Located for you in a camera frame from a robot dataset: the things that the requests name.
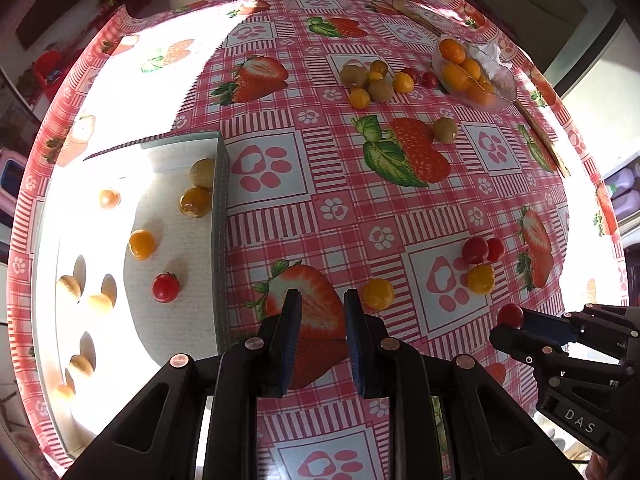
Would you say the red cherry tomato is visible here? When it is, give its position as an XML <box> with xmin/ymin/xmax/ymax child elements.
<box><xmin>497</xmin><ymin>304</ymin><xmax>524</xmax><ymax>328</ymax></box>

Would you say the red tomato right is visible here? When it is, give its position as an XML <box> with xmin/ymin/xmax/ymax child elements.
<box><xmin>487</xmin><ymin>237</ymin><xmax>506</xmax><ymax>263</ymax></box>

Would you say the dark red tomato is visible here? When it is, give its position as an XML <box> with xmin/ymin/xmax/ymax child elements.
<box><xmin>462</xmin><ymin>236</ymin><xmax>489</xmax><ymax>264</ymax></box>

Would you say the red tomato in tray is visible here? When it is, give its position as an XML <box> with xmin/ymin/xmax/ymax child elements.
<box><xmin>152</xmin><ymin>272</ymin><xmax>181</xmax><ymax>304</ymax></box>

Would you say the white rectangular tray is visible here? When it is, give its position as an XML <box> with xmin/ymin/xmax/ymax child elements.
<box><xmin>32</xmin><ymin>132</ymin><xmax>230</xmax><ymax>457</ymax></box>

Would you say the orange tomato in tray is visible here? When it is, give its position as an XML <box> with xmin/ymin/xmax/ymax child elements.
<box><xmin>128</xmin><ymin>230</ymin><xmax>156</xmax><ymax>261</ymax></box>

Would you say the dark yellow tomato in tray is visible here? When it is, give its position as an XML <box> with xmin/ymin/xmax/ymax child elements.
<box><xmin>179</xmin><ymin>186</ymin><xmax>212</xmax><ymax>218</ymax></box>

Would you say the lone kiwi fruit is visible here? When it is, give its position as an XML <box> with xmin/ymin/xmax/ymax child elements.
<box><xmin>432</xmin><ymin>117</ymin><xmax>458</xmax><ymax>144</ymax></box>

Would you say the strawberry checkered tablecloth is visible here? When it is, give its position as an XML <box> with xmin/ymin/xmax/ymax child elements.
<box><xmin>6</xmin><ymin>0</ymin><xmax>628</xmax><ymax>472</ymax></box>

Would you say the kiwi in tray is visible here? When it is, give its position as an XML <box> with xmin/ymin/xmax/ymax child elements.
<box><xmin>189</xmin><ymin>158</ymin><xmax>215</xmax><ymax>190</ymax></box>

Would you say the glass bowl of oranges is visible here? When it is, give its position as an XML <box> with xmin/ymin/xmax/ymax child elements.
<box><xmin>432</xmin><ymin>35</ymin><xmax>518</xmax><ymax>112</ymax></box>

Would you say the pink plastic stool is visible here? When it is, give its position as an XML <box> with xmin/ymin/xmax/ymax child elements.
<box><xmin>0</xmin><ymin>148</ymin><xmax>26</xmax><ymax>217</ymax></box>

